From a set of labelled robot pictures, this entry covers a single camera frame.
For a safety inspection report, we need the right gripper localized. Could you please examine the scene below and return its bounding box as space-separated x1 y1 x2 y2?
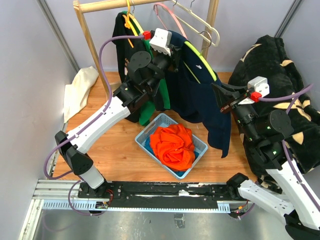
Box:
211 80 261 142

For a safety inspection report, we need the lime green hanger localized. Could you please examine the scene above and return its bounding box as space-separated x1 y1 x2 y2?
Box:
184 40 218 82

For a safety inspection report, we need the white plastic hanger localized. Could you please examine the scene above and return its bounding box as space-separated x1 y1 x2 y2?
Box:
172 0 221 47

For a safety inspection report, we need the navy blue t shirt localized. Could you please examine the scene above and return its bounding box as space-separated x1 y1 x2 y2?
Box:
165 31 231 158

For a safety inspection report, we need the pink plastic hanger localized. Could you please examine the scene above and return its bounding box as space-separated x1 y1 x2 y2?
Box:
153 2 188 39

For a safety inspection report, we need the orange t shirt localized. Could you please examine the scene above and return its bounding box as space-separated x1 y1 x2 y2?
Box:
149 123 196 172

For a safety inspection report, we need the teal blue t shirt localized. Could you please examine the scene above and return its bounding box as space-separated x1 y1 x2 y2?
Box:
145 137 199 177

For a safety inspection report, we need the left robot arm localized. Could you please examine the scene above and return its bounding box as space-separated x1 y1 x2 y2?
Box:
55 44 181 198

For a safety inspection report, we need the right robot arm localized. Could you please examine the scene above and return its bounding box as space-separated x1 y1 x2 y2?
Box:
211 78 320 240

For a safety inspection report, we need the black printed t shirt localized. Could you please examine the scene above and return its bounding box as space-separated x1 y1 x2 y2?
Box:
112 12 151 123

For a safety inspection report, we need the yellow hanger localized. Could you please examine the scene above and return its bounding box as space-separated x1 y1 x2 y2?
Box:
122 0 144 36

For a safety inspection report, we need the green t shirt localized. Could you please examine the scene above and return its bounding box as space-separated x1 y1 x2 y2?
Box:
124 10 171 126

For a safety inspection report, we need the black floral blanket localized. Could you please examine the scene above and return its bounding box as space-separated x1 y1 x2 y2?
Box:
228 34 320 195

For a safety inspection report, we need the wooden clothes rack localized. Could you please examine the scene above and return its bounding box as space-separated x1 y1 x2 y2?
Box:
72 0 220 122

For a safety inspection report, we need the cream white cloth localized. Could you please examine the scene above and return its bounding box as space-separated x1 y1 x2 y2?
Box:
63 66 99 123

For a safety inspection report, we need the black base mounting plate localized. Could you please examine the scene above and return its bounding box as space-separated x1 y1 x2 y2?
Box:
77 181 246 210

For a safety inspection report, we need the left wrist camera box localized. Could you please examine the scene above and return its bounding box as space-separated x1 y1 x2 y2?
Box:
142 28 172 56

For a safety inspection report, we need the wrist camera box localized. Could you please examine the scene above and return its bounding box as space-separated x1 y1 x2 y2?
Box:
239 76 270 105
142 28 172 56

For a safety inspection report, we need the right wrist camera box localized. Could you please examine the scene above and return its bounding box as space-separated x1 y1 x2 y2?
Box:
239 76 270 105

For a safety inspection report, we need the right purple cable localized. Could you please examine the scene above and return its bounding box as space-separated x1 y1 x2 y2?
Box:
258 83 320 213

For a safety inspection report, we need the aluminium rail frame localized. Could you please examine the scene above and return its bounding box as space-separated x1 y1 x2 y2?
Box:
18 178 318 240

